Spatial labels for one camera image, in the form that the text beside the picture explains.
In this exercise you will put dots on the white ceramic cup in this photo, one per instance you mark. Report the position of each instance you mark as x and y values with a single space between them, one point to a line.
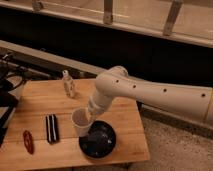
81 120

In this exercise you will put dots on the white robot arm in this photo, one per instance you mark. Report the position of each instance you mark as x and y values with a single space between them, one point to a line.
193 102

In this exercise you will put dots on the black ceramic bowl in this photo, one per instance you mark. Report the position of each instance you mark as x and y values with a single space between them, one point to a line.
100 140

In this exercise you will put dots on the clear plastic bottle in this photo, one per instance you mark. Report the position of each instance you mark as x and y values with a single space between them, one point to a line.
68 84

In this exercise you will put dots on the black white striped case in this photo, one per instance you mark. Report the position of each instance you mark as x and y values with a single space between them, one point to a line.
52 132

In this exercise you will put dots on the red brown oval object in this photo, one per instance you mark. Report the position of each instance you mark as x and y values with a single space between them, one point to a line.
28 142

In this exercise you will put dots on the black equipment at left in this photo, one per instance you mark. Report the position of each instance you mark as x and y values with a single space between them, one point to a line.
12 81

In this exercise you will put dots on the metal railing frame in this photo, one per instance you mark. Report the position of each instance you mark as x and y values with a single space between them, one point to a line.
188 21

